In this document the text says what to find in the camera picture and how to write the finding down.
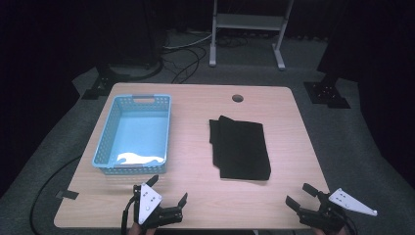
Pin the black stand base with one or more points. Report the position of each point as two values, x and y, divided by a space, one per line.
326 93
104 81

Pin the white metal stand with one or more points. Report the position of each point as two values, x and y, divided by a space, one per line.
248 21

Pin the black cloth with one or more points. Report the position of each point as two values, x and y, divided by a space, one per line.
241 150

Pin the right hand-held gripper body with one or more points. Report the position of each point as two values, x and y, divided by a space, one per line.
326 212

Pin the person's left hand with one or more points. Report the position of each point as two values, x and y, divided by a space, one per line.
135 230

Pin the light blue perforated plastic basket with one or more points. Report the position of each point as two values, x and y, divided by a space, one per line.
140 137

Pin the black tape strip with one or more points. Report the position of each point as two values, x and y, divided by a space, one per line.
67 195

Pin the person's right hand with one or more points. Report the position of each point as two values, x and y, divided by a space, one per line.
321 232

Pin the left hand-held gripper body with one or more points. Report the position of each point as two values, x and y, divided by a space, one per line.
148 204

